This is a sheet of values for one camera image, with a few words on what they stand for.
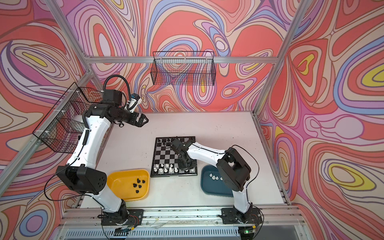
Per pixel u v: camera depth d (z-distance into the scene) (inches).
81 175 16.8
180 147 27.7
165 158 36.7
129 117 26.5
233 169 19.6
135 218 28.5
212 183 33.1
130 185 32.4
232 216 29.0
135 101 27.2
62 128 28.3
